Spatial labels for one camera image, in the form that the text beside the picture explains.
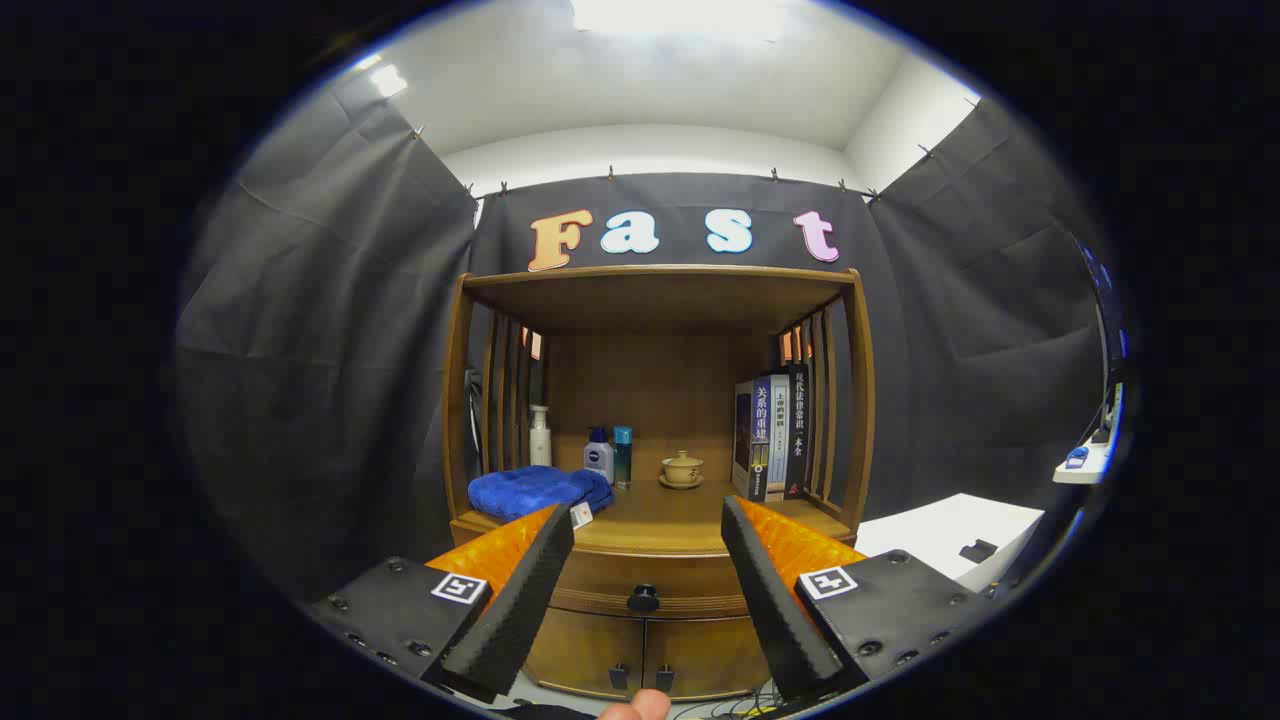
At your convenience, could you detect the white shelf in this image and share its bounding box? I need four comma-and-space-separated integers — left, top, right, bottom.
1052, 385, 1126, 486

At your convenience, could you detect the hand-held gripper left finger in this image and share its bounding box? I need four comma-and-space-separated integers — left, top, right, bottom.
305, 503, 577, 704

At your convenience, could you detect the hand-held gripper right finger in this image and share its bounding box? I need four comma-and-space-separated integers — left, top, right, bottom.
720, 495, 1001, 701

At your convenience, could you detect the wooden countertop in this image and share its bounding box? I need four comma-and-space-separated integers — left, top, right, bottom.
452, 480, 859, 557

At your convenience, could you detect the white drawer unit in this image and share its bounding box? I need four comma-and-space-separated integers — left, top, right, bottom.
855, 492, 1046, 593

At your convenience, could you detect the book with blue spine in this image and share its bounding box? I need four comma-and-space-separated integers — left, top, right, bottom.
733, 376, 773, 503

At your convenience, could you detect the book with black spine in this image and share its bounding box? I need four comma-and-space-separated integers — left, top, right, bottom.
786, 364, 811, 499

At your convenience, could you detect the wooden cabinet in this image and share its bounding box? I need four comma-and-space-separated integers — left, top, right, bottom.
442, 264, 877, 701

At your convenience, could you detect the blue folded towel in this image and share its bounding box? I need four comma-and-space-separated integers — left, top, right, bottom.
467, 465, 615, 529

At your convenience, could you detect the black cable bundle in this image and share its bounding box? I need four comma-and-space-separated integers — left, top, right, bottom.
670, 690, 781, 720

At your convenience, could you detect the white bottle with blue cap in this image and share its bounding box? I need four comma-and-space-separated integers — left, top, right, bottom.
584, 427, 616, 486

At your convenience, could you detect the wooden cabinet door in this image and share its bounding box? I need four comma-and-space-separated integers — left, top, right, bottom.
525, 608, 647, 698
644, 615, 771, 699

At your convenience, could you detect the wooden drawer with black knob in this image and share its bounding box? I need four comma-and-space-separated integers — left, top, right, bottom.
545, 548, 751, 619

